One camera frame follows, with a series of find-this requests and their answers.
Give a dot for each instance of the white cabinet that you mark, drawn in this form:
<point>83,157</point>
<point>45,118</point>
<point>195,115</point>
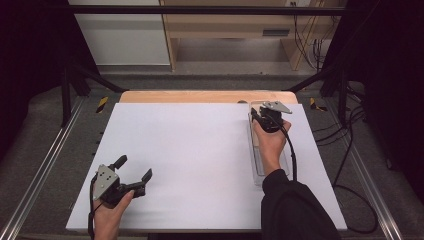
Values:
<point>123,36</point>

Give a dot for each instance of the white table mat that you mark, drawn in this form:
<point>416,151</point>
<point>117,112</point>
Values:
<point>200,160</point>

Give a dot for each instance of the clear plastic tray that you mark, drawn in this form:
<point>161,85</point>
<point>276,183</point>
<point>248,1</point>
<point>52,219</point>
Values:
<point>258,166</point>

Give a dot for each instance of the aluminium rail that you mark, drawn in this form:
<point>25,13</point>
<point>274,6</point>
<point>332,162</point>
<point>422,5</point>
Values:
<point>370,186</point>
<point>43,170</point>

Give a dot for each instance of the right yellow clamp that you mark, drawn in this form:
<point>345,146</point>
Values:
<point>315,105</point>

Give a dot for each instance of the black frame strut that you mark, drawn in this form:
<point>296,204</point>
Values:
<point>90,78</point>
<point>320,78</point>

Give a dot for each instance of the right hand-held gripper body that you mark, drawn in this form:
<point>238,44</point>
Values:
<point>271,120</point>

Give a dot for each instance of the wooden table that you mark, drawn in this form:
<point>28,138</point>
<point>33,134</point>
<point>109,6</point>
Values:
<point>200,97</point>

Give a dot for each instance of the black horizontal frame bar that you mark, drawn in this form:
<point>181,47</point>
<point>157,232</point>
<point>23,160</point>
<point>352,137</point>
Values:
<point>200,10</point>

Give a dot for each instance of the person's left hand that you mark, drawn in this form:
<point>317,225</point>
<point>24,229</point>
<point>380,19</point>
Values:
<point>106,220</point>

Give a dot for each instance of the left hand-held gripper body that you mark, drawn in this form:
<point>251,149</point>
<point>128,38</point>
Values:
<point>108,183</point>

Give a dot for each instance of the black curtain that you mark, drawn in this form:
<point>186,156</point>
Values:
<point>393,83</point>
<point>30,66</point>

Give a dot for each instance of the left yellow clamp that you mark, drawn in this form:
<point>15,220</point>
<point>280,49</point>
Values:
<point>102,104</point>

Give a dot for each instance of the person's right hand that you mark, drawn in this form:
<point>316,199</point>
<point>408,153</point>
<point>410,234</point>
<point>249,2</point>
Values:
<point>271,150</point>

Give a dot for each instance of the yellow clamp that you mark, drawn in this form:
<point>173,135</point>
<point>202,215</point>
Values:
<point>315,105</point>
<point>102,104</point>

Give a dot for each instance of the wooden desk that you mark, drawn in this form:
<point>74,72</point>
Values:
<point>230,26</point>

